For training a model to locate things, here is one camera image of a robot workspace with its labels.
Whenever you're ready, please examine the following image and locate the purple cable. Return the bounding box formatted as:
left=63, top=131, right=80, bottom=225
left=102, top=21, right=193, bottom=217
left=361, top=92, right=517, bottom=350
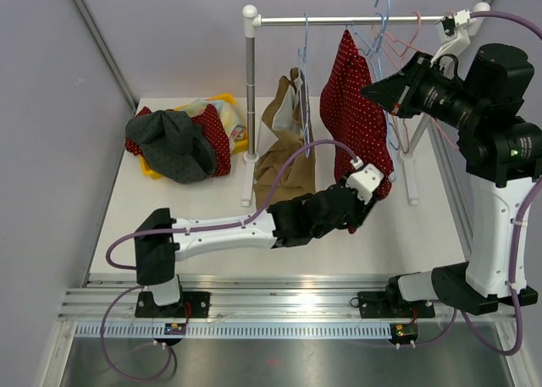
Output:
left=101, top=139, right=361, bottom=382
left=351, top=10, right=542, bottom=358

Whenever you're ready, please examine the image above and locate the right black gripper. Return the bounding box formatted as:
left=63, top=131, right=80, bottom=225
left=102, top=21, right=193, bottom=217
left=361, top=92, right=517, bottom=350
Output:
left=362, top=52, right=487, bottom=133

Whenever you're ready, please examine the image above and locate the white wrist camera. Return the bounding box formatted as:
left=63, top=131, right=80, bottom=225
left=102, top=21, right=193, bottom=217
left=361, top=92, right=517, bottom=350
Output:
left=346, top=158, right=384, bottom=204
left=431, top=9, right=480, bottom=64

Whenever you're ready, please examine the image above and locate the floral pastel skirt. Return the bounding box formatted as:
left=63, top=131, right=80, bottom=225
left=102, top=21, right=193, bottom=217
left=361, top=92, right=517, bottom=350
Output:
left=176, top=95, right=246, bottom=142

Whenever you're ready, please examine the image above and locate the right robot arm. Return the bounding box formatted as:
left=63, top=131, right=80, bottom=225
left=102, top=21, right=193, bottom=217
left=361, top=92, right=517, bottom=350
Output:
left=361, top=43, right=541, bottom=316

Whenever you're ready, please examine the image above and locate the white metal clothes rack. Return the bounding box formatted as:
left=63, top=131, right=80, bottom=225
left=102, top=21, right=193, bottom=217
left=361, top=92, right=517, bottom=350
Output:
left=241, top=3, right=490, bottom=207

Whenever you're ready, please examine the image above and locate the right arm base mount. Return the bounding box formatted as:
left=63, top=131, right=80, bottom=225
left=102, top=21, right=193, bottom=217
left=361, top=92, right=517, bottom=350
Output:
left=349, top=291, right=435, bottom=319

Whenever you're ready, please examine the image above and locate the white slotted cable duct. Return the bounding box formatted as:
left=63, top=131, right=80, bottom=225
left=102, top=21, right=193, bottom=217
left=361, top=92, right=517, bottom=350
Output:
left=75, top=321, right=391, bottom=340

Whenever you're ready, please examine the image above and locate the grey dotted skirt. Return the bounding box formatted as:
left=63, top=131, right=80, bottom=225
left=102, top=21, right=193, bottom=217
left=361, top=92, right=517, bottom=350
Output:
left=125, top=110, right=217, bottom=185

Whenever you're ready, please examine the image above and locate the tan skirt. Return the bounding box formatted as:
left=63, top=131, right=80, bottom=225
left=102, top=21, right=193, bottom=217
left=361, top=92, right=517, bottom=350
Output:
left=253, top=68, right=316, bottom=207

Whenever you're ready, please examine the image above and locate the red polka-dot skirt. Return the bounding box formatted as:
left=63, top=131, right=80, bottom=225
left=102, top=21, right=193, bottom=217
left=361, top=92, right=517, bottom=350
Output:
left=319, top=30, right=392, bottom=200
left=124, top=101, right=231, bottom=184

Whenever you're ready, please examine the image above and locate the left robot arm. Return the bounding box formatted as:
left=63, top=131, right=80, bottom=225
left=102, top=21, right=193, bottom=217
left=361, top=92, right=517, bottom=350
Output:
left=134, top=178, right=378, bottom=318

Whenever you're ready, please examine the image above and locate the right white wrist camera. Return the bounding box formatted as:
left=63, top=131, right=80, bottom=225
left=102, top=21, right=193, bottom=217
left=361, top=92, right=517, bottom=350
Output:
left=431, top=9, right=480, bottom=64

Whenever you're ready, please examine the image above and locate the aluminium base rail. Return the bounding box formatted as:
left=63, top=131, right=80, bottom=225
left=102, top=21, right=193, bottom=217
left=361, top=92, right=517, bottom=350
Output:
left=58, top=272, right=467, bottom=324

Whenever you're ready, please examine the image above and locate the pink hanger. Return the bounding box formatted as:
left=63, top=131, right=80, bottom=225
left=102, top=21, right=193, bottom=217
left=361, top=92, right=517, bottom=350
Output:
left=433, top=12, right=462, bottom=151
left=371, top=10, right=422, bottom=68

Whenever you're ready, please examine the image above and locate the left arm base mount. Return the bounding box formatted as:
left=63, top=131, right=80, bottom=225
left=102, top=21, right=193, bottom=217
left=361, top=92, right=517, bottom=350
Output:
left=135, top=291, right=211, bottom=319

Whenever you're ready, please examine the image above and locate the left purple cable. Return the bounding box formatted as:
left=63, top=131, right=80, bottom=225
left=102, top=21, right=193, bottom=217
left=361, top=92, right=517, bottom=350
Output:
left=101, top=139, right=361, bottom=382

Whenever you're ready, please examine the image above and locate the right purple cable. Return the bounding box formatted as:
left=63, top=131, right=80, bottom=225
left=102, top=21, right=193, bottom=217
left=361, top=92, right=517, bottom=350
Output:
left=351, top=10, right=542, bottom=358

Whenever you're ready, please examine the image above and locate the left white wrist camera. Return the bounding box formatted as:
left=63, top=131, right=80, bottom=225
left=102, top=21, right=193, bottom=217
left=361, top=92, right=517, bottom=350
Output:
left=346, top=158, right=384, bottom=204

